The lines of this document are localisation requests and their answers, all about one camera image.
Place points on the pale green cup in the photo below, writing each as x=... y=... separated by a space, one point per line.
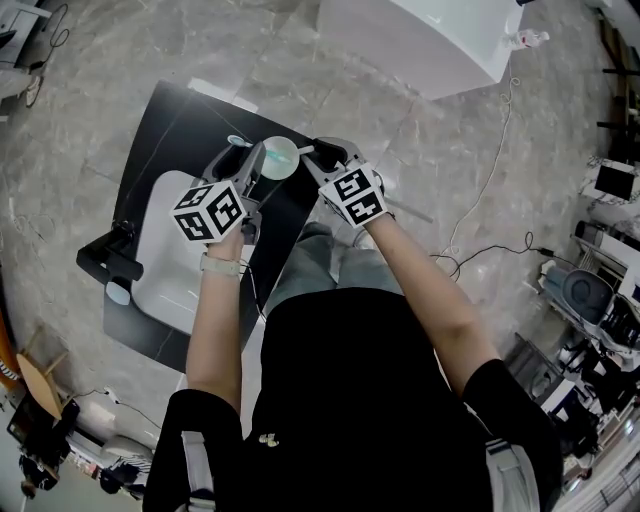
x=287 y=167

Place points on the orange sofa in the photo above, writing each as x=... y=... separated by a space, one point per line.
x=6 y=350

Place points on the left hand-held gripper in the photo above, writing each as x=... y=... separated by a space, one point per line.
x=210 y=212

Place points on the round white counter dish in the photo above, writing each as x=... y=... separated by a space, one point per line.
x=118 y=293

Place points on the person's left forearm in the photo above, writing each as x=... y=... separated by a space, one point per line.
x=215 y=330

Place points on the grey round appliance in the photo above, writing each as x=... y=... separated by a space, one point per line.
x=582 y=295

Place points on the white desk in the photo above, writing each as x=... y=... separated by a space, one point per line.
x=20 y=30

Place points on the black faucet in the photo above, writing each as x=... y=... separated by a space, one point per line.
x=107 y=260

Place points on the beige wristband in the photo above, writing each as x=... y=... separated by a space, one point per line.
x=220 y=265

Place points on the person's right shoe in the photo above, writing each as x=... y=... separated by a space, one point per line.
x=361 y=238

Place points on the person's right forearm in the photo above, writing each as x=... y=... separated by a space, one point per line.
x=435 y=310

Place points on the white bathtub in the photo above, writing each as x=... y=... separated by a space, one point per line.
x=410 y=40

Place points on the black metal rack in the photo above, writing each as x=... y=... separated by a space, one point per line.
x=622 y=125

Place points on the black-topped sink vanity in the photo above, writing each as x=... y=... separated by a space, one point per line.
x=190 y=130

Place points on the teal toothbrush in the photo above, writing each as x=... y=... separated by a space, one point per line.
x=280 y=157

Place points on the white power strip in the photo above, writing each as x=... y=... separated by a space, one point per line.
x=112 y=395

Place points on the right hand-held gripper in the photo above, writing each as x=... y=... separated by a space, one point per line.
x=357 y=195

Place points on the round wooden table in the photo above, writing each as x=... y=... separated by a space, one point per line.
x=37 y=385

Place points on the person's black shirt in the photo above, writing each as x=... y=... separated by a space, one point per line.
x=360 y=400

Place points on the marble-pattern box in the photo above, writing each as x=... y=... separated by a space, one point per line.
x=617 y=185

